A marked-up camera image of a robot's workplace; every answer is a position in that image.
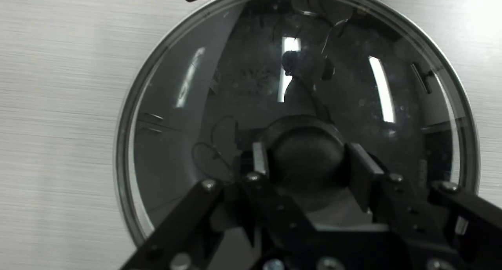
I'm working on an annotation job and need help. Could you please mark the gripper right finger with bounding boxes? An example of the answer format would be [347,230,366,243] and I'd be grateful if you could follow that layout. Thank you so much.
[345,142,502,270]

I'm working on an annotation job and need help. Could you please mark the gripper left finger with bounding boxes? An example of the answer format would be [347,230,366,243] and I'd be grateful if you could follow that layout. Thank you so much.
[120,141,314,270]

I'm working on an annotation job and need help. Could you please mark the glass lid with black knob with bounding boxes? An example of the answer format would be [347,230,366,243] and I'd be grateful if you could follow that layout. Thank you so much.
[115,0,480,248]

